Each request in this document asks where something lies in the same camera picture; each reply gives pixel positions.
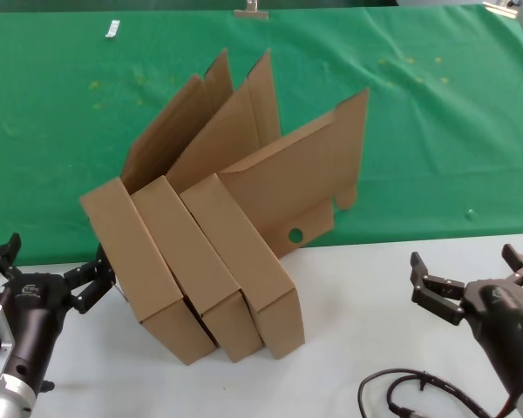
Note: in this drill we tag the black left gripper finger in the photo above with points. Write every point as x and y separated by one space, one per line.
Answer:
6 254
91 281

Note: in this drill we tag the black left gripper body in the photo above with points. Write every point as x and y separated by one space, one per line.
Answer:
39 305

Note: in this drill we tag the small white clip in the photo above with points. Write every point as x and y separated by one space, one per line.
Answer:
112 29

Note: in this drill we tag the metal table clamp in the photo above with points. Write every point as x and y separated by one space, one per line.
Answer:
251 13
501 8

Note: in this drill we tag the brown cardboard box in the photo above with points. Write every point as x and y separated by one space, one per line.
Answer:
131 252
287 183
187 252

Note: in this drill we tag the green table cloth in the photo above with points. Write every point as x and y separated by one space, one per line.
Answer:
48 152

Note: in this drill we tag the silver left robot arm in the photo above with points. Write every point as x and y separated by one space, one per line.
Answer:
8 400

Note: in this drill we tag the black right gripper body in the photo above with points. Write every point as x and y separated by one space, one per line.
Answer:
505 318

